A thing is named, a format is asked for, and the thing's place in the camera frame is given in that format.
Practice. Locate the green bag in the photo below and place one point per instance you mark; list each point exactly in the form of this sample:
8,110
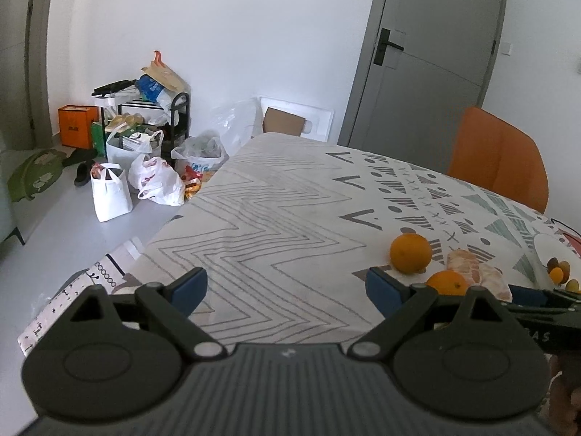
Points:
99,138

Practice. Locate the grey door frame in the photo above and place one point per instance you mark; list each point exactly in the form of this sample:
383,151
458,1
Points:
41,54

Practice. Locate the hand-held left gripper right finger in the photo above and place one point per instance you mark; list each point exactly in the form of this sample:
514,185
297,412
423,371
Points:
386,290

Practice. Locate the white paper bag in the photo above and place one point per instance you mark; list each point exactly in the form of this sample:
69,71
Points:
118,152

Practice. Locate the grey door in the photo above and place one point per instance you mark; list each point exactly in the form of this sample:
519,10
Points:
431,68

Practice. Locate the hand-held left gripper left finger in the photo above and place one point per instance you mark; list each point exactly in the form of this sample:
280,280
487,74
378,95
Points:
188,288

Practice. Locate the white patterned tablecloth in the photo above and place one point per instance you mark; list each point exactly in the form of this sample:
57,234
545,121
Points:
281,227

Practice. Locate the white plastic bag red print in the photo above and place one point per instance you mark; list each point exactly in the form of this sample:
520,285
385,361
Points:
156,181

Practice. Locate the clear plastic bag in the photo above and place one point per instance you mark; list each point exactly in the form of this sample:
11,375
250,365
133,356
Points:
236,125

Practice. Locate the red patterned cloth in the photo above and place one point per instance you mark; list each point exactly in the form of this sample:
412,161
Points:
574,243

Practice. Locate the green cushion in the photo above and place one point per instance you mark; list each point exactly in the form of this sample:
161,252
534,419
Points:
34,177

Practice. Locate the orange chair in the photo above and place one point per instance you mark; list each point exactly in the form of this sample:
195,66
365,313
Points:
499,159

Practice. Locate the black metal rack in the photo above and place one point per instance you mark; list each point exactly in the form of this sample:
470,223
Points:
181,113

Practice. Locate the plastic bag blue print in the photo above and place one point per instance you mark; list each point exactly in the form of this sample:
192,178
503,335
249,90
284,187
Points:
199,156

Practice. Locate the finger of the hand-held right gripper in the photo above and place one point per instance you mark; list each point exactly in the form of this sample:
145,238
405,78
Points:
526,295
544,314

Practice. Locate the small orange kumquat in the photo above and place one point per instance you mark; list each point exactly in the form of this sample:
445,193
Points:
556,274

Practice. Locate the black slipper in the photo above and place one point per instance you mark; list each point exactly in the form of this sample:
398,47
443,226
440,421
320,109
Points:
79,158
85,175

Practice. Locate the red and yellow snack packets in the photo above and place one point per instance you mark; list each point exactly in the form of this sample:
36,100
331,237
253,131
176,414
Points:
193,184

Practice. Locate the small yellow-brown fruit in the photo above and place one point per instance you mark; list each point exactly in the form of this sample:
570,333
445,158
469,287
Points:
564,265
573,285

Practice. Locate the beige shoes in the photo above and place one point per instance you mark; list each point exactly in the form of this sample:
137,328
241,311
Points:
125,121

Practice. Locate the brown cardboard box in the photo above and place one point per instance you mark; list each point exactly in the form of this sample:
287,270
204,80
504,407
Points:
283,121

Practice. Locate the white foam board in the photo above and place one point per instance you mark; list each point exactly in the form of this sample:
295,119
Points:
320,120

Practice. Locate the black folded item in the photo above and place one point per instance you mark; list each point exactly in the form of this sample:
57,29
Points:
113,87

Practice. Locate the blue and white bag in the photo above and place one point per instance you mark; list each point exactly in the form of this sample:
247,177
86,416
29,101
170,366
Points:
152,88

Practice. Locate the small dark red fruit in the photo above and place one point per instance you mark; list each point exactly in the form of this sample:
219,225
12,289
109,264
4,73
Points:
552,263

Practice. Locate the white tote bag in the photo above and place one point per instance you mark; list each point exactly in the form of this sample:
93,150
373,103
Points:
111,197

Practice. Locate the white round plate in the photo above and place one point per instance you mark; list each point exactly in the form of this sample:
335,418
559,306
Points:
544,247

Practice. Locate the white patterned floor mat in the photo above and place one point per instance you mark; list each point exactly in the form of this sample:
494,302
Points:
68,295

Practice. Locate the person's right hand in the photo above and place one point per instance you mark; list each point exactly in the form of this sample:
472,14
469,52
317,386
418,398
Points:
567,395

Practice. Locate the peeled pomelo piece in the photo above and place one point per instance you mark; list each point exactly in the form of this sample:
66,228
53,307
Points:
481,275

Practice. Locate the orange box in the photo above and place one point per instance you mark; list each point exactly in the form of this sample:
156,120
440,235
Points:
78,126

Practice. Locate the orange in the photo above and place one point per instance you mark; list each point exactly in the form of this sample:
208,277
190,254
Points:
447,281
411,253

